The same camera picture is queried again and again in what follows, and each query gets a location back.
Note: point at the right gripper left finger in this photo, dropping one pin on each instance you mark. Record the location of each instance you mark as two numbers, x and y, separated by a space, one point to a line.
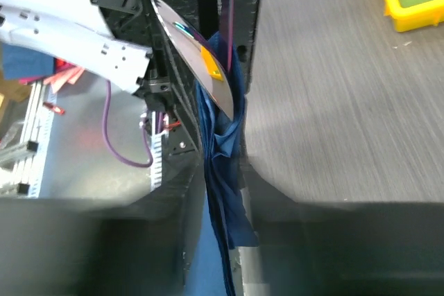
166 231

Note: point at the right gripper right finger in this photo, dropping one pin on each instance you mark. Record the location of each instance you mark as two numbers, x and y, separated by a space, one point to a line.
278 265

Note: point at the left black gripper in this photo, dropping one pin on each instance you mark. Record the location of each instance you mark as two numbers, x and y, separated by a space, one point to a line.
194 15

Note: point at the iridescent rainbow knife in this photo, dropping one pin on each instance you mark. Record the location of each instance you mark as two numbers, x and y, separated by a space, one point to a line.
230 32

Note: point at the blue paper napkin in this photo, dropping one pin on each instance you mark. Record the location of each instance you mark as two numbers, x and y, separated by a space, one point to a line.
221 139

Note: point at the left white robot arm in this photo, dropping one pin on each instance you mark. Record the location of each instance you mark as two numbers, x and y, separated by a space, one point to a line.
157 50

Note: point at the white slotted cable duct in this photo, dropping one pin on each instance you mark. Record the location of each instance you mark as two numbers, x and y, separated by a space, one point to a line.
159 134

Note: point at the aluminium front rail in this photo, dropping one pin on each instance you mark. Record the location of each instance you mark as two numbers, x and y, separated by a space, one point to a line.
28 156

